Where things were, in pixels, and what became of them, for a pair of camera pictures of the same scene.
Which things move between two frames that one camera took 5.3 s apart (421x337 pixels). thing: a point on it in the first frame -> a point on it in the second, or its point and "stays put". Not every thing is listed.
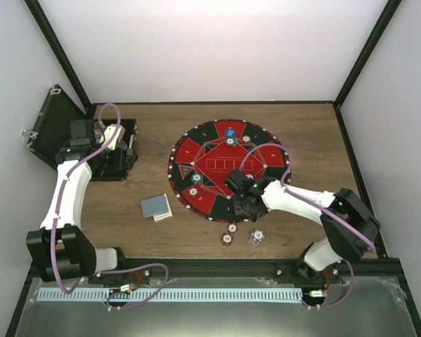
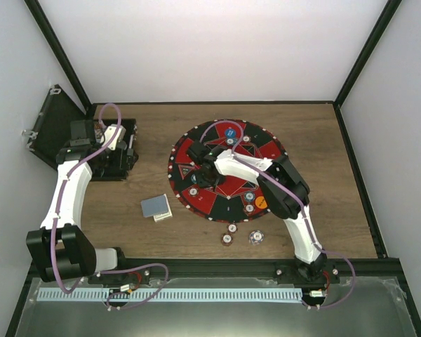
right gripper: [239, 210] -> [202, 183]
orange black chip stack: [226, 239] stays put
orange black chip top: [246, 138] stays put
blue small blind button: [230, 133] stays put
